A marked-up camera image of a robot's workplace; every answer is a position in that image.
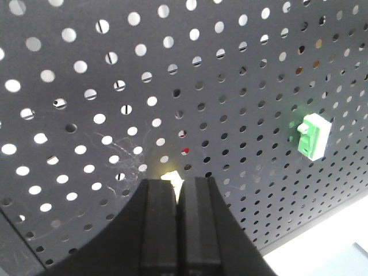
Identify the green toggle switch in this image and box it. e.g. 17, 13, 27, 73
297, 113, 332, 162

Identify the black perforated pegboard panel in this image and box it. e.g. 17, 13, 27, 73
1, 1, 367, 275

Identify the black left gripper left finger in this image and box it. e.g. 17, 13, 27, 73
44, 179, 177, 275

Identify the white desk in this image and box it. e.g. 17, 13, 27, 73
264, 197, 367, 275

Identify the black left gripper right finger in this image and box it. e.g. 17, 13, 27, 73
178, 177, 275, 275

